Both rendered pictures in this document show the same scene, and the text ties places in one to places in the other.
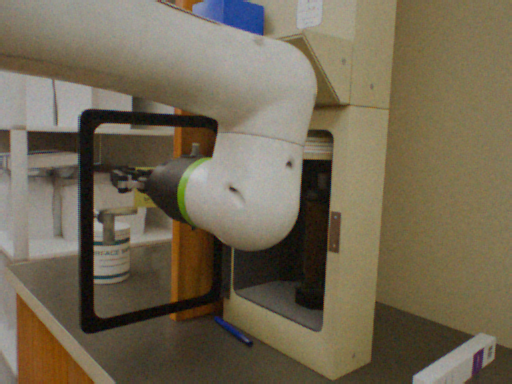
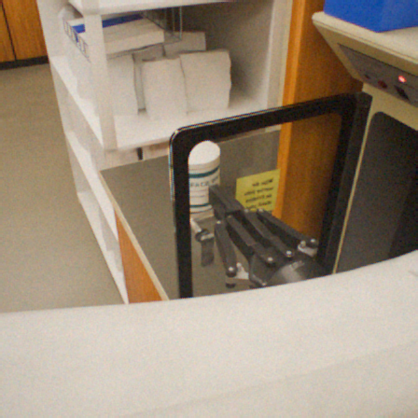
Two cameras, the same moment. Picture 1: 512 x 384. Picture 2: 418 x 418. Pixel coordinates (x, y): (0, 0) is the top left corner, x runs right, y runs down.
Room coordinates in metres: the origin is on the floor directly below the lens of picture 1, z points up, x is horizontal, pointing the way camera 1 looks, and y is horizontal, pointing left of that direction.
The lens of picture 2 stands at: (0.28, 0.12, 1.65)
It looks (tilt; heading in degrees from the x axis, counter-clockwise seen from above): 37 degrees down; 15
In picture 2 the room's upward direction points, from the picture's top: straight up
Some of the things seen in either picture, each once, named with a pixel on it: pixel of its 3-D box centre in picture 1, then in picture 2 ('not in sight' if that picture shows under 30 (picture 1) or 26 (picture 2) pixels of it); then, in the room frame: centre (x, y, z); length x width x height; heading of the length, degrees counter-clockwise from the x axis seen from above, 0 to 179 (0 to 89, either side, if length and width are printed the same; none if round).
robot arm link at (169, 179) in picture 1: (195, 187); not in sight; (0.60, 0.08, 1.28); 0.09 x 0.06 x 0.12; 131
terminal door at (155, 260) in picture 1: (158, 217); (261, 222); (0.86, 0.19, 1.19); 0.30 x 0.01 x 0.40; 131
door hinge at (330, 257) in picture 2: (227, 211); (341, 200); (0.96, 0.06, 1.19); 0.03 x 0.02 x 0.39; 41
